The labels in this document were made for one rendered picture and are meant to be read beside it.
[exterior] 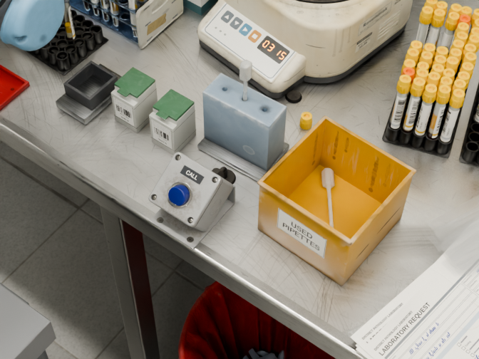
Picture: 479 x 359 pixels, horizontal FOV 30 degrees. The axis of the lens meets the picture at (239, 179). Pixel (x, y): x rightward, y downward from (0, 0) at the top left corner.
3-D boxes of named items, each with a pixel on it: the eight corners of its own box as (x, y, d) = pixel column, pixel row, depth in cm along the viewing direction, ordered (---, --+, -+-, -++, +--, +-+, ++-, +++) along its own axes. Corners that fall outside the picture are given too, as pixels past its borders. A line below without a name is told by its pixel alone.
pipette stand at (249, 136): (197, 149, 119) (195, 99, 111) (227, 116, 123) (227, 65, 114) (259, 184, 116) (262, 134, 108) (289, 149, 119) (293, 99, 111)
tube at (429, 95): (423, 147, 119) (438, 94, 110) (410, 145, 119) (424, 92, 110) (423, 137, 120) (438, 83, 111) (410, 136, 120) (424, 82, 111)
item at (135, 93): (114, 120, 122) (109, 86, 116) (137, 99, 124) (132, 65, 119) (137, 134, 121) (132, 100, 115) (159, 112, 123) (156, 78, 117)
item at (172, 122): (151, 142, 120) (147, 109, 114) (173, 120, 122) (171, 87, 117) (174, 156, 118) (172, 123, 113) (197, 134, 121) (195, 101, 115)
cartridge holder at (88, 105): (56, 107, 123) (53, 90, 120) (101, 70, 127) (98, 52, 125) (85, 126, 121) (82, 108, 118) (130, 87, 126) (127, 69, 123)
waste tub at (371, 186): (254, 229, 112) (256, 181, 103) (318, 164, 118) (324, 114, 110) (342, 289, 107) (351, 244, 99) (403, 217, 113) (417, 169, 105)
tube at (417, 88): (395, 134, 120) (410, 79, 111) (406, 130, 120) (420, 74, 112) (403, 143, 119) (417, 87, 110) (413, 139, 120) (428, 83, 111)
